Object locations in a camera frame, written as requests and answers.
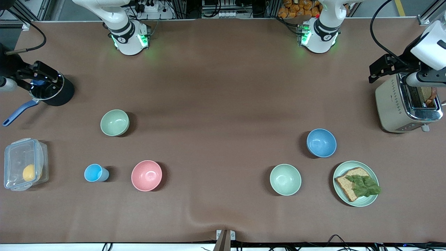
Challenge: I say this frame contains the blue plastic cup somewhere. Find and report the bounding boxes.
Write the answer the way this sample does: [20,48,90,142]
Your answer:
[84,163,109,182]

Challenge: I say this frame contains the light green bowl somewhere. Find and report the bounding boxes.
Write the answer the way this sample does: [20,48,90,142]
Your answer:
[100,109,130,137]
[270,164,302,196]

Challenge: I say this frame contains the light green plate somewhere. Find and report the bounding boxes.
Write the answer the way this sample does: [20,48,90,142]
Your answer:
[333,161,379,207]

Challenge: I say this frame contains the orange snack bags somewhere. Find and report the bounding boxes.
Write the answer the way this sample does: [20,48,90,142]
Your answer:
[278,0,322,18]

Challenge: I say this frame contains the glass lid blue knob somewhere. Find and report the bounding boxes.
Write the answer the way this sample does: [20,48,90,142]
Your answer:
[29,71,65,101]

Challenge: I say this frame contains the beige chrome toaster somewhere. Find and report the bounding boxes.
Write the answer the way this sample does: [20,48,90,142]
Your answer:
[375,71,444,134]

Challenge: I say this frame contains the clear plastic lidded container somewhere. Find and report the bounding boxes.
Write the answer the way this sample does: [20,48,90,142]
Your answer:
[3,138,49,191]

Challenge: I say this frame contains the blue bowl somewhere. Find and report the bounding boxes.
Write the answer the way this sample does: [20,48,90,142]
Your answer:
[307,129,337,158]

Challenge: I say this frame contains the yellow lemon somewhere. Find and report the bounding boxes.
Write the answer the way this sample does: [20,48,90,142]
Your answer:
[23,164,37,182]

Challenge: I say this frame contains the pink bowl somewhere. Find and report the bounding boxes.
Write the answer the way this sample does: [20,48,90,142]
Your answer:
[131,160,163,192]

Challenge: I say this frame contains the toast slice in toaster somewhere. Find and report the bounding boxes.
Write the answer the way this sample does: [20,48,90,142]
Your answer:
[420,86,438,108]

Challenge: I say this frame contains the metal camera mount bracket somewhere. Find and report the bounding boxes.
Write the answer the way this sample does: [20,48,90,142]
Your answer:
[213,229,236,251]

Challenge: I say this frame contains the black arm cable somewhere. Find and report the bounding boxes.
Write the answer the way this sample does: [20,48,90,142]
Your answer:
[0,10,47,55]
[370,0,418,68]

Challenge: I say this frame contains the black pot blue handle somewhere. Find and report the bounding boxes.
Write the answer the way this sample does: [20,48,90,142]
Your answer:
[3,70,75,127]

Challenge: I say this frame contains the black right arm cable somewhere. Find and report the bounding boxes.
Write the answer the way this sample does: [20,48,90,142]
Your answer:
[0,10,47,55]

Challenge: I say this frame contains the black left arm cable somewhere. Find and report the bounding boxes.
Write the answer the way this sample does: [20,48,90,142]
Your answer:
[370,0,418,68]

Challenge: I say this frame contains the white long power strip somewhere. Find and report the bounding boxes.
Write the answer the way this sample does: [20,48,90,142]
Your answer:
[201,10,252,19]

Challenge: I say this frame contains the green lettuce leaf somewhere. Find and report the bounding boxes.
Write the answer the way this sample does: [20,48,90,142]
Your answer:
[345,174,382,198]

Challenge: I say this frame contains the aluminium frame post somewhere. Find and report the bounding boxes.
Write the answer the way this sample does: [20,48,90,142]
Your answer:
[417,0,446,25]
[19,0,53,31]

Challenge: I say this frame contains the brown bread slice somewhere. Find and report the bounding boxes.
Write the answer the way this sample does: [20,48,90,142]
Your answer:
[335,168,372,202]

